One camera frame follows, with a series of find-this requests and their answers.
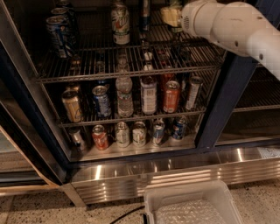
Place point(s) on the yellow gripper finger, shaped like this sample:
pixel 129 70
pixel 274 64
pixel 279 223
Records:
pixel 171 15

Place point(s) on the dark green soda can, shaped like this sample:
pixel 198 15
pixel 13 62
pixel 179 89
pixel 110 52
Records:
pixel 172 29

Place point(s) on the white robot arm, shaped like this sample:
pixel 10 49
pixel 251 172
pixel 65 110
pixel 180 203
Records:
pixel 236 27

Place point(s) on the slim blue tall can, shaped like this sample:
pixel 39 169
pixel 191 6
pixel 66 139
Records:
pixel 144 7

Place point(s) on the white green soda can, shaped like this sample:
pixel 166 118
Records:
pixel 120 20

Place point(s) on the slim silver red can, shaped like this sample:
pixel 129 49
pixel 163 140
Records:
pixel 195 84

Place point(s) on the orange soda can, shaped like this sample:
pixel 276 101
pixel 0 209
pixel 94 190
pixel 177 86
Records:
pixel 171 96

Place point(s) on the stainless steel fridge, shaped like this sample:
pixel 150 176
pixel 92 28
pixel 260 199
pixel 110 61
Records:
pixel 242 115

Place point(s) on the rear dark pepsi can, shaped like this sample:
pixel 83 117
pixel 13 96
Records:
pixel 66 4

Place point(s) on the blue can middle shelf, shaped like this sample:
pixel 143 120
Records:
pixel 101 101

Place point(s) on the blue silver can bottom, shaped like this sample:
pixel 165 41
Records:
pixel 158 131

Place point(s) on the middle blue pepsi can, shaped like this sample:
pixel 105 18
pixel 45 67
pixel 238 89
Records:
pixel 64 13

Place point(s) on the blue pepsi can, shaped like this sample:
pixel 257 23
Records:
pixel 61 36
pixel 64 13

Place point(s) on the blue can bottom right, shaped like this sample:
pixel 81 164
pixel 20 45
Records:
pixel 178 128

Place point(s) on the front blue pepsi can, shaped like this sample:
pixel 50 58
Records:
pixel 61 36

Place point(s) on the white green can bottom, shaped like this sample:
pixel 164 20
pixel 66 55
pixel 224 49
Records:
pixel 139 134

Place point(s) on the white can bottom shelf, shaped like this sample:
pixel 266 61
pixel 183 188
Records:
pixel 122 134

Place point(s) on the gold soda can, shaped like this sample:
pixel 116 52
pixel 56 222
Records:
pixel 71 102

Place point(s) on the red can bottom shelf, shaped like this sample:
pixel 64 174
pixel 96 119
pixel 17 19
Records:
pixel 100 137

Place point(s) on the silver can bottom left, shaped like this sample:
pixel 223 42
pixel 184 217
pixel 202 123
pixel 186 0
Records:
pixel 75 134

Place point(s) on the open fridge door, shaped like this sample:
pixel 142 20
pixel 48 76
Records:
pixel 27 164

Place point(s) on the clear plastic water bottle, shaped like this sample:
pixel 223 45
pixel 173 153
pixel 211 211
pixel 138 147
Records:
pixel 123 85

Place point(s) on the clear plastic bin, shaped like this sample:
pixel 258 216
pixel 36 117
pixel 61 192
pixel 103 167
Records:
pixel 215 191

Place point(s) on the bubble wrap sheet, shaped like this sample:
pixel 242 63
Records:
pixel 199 211

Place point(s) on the top wire fridge shelf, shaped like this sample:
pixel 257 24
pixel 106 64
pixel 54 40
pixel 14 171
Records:
pixel 157 51

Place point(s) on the wire fridge shelf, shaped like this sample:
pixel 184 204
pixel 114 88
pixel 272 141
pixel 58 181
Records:
pixel 157 51
pixel 208 81

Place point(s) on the middle wire fridge shelf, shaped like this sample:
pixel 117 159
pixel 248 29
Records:
pixel 208 81

